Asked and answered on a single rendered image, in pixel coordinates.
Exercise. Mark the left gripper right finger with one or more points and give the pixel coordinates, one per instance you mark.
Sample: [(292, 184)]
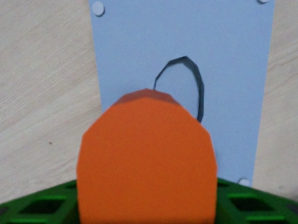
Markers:
[(232, 197)]

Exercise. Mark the light blue metal plate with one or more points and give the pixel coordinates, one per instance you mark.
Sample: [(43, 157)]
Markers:
[(209, 55)]

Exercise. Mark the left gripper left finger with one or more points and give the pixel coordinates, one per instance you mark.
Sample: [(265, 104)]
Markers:
[(58, 204)]

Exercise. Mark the orange peg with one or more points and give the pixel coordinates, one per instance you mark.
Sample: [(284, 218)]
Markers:
[(146, 160)]

